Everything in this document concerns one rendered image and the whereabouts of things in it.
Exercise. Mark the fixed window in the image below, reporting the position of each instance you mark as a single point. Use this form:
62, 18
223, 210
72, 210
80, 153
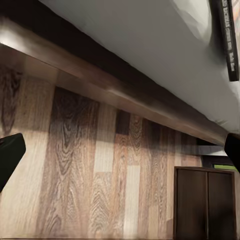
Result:
218, 162

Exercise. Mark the hardback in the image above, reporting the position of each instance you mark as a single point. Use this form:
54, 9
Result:
229, 12

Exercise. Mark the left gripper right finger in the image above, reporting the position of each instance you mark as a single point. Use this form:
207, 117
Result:
232, 148

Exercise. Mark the nightstand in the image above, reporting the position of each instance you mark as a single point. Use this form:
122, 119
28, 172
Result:
206, 203

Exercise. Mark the bed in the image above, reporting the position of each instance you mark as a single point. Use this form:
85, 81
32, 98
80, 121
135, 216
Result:
162, 60

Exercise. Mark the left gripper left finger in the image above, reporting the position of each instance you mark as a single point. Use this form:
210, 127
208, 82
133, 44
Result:
12, 149

